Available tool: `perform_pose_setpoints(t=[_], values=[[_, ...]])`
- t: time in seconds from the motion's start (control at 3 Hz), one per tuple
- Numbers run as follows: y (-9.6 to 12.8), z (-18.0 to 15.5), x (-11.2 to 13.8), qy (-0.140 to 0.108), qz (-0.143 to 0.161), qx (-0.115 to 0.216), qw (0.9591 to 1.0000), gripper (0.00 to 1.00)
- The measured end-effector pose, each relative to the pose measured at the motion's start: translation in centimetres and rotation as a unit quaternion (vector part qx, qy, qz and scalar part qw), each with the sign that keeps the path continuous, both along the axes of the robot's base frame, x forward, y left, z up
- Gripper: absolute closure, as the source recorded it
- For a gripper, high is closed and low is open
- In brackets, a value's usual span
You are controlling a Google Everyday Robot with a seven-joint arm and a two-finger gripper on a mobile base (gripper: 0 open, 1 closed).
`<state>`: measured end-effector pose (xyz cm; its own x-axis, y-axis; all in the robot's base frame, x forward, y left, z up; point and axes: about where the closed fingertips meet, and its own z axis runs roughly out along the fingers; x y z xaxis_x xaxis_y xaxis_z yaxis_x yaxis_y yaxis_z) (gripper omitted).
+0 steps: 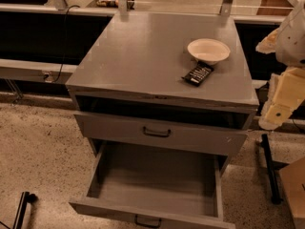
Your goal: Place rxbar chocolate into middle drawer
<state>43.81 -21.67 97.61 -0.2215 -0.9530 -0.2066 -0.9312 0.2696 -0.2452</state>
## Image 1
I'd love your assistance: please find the black rxbar chocolate bar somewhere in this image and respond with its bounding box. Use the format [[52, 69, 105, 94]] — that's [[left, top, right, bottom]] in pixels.
[[182, 61, 214, 87]]

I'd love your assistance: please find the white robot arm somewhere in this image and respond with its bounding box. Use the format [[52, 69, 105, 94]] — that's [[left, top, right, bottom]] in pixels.
[[255, 0, 305, 130]]

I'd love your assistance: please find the grey drawer cabinet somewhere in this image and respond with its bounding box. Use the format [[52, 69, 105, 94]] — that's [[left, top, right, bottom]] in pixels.
[[65, 10, 260, 177]]

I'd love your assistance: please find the grey upper drawer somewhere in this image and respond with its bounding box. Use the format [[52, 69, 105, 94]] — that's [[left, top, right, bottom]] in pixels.
[[74, 112, 247, 156]]

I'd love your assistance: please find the grey open lower drawer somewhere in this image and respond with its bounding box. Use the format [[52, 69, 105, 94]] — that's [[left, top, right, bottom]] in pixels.
[[70, 143, 235, 229]]

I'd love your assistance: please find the white paper bowl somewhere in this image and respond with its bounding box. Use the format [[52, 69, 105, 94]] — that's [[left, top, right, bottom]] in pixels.
[[187, 38, 231, 66]]

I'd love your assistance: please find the black metal floor stand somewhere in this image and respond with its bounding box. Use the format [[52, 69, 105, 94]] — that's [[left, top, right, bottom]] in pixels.
[[261, 134, 282, 205]]

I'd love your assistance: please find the brown cardboard box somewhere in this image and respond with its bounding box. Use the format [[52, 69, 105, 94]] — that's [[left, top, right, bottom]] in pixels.
[[279, 157, 305, 229]]

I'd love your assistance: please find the black upper drawer handle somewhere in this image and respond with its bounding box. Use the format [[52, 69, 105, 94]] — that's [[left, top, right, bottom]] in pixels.
[[142, 126, 172, 138]]

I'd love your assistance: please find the black drawer handle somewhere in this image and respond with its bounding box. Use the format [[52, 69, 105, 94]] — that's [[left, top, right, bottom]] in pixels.
[[134, 215, 162, 229], [142, 126, 172, 138]]

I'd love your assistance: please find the black hanging cable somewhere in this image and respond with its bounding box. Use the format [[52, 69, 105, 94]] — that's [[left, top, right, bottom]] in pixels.
[[51, 4, 82, 84]]

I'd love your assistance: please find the black lower drawer handle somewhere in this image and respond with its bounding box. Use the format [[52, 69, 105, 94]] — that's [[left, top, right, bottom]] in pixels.
[[134, 215, 162, 229]]

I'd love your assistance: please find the grey metal rail shelf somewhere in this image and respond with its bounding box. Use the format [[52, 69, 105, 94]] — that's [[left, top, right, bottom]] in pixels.
[[0, 59, 76, 84]]

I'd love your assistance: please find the black floor bracket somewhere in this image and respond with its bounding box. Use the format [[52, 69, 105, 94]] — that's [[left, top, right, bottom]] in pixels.
[[12, 191, 37, 229]]

